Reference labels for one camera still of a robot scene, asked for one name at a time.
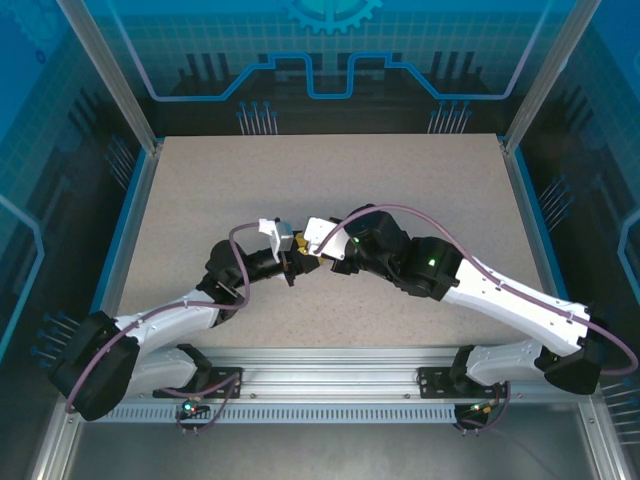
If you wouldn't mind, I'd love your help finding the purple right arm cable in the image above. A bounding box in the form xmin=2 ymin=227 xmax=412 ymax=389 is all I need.
xmin=310 ymin=203 xmax=626 ymax=437

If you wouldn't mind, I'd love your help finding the white grey left wrist camera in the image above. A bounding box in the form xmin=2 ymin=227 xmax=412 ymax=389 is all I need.
xmin=258 ymin=217 xmax=297 ymax=255

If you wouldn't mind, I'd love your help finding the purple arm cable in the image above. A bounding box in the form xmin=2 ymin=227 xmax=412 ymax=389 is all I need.
xmin=310 ymin=203 xmax=626 ymax=437
xmin=64 ymin=222 xmax=264 ymax=437

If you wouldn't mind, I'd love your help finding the aluminium frame post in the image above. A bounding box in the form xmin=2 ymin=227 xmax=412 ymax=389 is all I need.
xmin=55 ymin=0 xmax=164 ymax=154
xmin=502 ymin=0 xmax=589 ymax=154

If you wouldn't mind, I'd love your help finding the blue table edge trim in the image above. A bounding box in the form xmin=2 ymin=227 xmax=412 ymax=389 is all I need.
xmin=82 ymin=144 xmax=151 ymax=321
xmin=514 ymin=147 xmax=576 ymax=311

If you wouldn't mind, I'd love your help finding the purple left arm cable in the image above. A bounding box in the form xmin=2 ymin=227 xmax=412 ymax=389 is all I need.
xmin=64 ymin=222 xmax=264 ymax=437

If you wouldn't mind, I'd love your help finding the small LED circuit board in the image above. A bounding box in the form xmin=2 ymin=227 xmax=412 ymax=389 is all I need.
xmin=178 ymin=398 xmax=210 ymax=420
xmin=458 ymin=401 xmax=497 ymax=417

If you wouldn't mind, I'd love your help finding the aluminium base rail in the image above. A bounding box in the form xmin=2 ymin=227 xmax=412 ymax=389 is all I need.
xmin=149 ymin=346 xmax=601 ymax=404

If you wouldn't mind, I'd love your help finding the perforated metal cable duct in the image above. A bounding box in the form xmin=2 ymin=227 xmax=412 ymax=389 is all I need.
xmin=94 ymin=402 xmax=461 ymax=425

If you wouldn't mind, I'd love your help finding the grey metal shelf plate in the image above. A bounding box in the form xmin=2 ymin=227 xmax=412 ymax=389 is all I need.
xmin=64 ymin=419 xmax=601 ymax=480

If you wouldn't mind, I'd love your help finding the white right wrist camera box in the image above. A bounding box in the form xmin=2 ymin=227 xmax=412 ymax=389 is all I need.
xmin=303 ymin=215 xmax=352 ymax=262

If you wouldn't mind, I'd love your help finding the aluminium table side rail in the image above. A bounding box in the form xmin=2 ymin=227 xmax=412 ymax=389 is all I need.
xmin=501 ymin=139 xmax=566 ymax=311
xmin=97 ymin=139 xmax=164 ymax=321

